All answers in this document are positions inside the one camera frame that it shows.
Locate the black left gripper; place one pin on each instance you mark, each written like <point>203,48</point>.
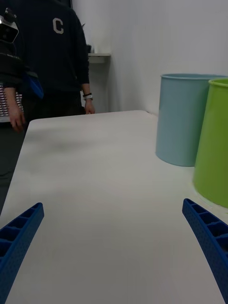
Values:
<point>9,66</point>

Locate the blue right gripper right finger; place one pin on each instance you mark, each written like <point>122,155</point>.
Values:
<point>213,244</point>

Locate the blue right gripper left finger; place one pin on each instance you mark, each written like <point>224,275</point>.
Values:
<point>16,242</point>

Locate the person's forearm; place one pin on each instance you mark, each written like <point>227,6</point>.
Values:
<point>10,97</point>

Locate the person's hand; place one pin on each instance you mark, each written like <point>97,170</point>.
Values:
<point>90,107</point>
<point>17,117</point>

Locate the person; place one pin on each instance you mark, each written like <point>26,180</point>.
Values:
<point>7,166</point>
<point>59,59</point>

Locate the wrist watch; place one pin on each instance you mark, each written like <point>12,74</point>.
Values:
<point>88,97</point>

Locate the green plastic bin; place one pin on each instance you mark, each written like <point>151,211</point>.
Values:
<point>213,154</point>

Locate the pale blue plastic bin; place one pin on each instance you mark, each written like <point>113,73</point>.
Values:
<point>180,123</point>

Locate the left arm wrist camera box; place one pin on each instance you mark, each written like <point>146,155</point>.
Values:
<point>8,32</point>

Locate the white wall shelf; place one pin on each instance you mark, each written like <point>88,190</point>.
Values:
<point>98,58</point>

